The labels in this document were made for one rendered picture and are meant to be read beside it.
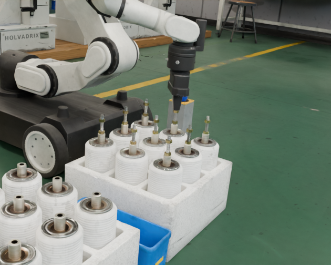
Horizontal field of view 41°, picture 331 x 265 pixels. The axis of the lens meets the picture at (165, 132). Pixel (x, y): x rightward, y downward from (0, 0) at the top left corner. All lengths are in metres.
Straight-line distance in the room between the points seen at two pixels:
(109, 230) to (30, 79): 1.05
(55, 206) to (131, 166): 0.30
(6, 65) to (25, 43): 1.42
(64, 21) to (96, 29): 2.38
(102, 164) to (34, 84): 0.67
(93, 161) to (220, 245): 0.46
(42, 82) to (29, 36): 1.65
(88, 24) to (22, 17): 1.96
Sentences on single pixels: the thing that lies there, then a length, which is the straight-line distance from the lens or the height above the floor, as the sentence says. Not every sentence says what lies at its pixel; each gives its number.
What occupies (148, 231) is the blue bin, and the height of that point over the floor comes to 0.09.
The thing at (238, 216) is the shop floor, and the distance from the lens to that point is 1.57.
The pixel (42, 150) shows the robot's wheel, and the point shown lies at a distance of 1.70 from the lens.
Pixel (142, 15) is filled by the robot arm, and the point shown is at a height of 0.63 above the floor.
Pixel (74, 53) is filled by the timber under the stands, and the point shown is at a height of 0.04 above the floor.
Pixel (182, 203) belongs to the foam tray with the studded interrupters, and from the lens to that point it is 1.25.
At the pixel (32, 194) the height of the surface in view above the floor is 0.22.
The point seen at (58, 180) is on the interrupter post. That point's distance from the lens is 1.09.
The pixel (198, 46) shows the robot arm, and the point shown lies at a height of 0.55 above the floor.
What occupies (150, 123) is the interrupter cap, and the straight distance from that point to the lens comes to 1.57.
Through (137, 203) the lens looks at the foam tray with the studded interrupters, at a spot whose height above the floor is 0.15.
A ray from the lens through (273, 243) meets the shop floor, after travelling 1.47.
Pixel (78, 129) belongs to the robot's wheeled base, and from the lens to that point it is 1.69.
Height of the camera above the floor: 0.77
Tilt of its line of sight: 20 degrees down
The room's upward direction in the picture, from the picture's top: 5 degrees clockwise
